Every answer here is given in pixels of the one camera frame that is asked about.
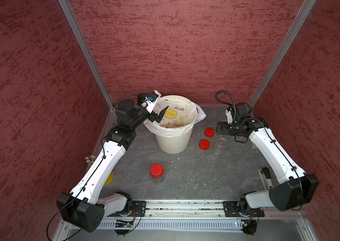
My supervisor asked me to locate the yellow pencil cup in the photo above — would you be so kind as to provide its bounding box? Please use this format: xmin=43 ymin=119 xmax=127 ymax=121
xmin=104 ymin=172 xmax=114 ymax=186

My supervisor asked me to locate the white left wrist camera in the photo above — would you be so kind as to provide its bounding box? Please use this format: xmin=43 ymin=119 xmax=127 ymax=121
xmin=137 ymin=90 xmax=162 ymax=113

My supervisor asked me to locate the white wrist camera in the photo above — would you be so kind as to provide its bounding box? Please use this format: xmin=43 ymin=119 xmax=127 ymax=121
xmin=137 ymin=90 xmax=162 ymax=113
xmin=225 ymin=109 xmax=233 ymax=124

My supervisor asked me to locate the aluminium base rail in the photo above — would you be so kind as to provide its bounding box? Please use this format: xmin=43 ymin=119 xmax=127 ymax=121
xmin=141 ymin=199 xmax=308 ymax=220

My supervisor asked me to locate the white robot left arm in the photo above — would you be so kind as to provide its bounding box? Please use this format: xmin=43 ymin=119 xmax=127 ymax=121
xmin=57 ymin=92 xmax=165 ymax=233

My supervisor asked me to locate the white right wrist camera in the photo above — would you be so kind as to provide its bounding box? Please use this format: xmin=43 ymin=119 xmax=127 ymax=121
xmin=225 ymin=109 xmax=233 ymax=124

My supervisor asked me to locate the cream plastic trash bin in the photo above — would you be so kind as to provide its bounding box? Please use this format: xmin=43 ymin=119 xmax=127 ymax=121
xmin=156 ymin=95 xmax=193 ymax=154

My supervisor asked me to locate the black corrugated cable conduit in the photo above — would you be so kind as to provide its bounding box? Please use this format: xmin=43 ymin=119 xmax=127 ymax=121
xmin=214 ymin=90 xmax=237 ymax=121

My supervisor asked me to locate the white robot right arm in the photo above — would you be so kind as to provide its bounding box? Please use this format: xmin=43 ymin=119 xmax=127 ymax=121
xmin=216 ymin=103 xmax=320 ymax=216

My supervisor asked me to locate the white printed bin liner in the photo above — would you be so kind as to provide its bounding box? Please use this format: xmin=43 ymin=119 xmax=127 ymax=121
xmin=144 ymin=96 xmax=206 ymax=137

